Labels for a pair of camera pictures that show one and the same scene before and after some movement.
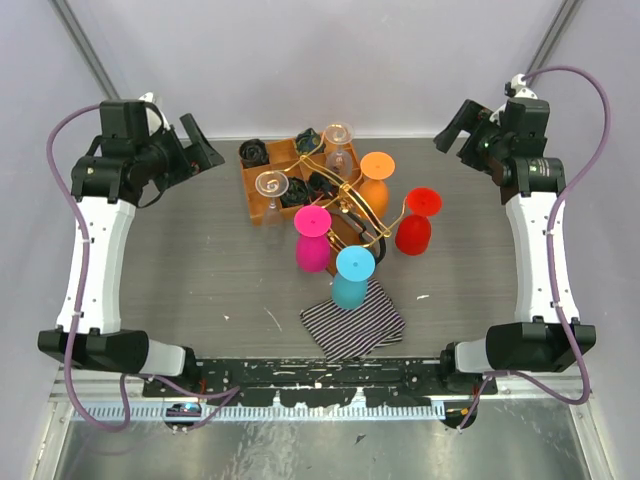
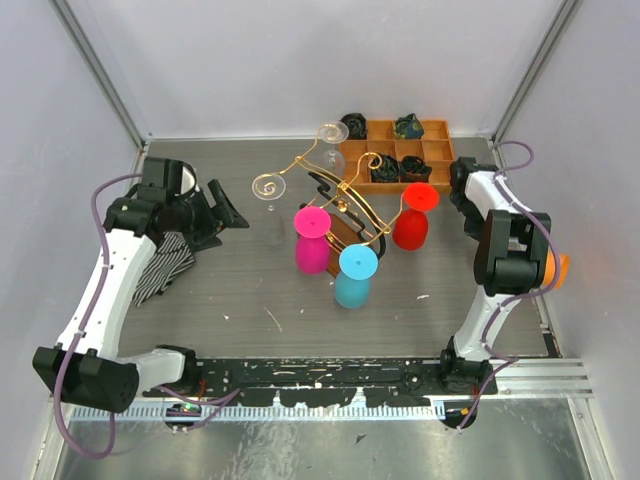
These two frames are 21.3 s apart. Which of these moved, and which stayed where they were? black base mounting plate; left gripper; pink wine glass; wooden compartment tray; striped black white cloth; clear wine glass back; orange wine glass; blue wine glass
Moved: left gripper; wooden compartment tray; orange wine glass; striped black white cloth
Stayed: pink wine glass; clear wine glass back; black base mounting plate; blue wine glass
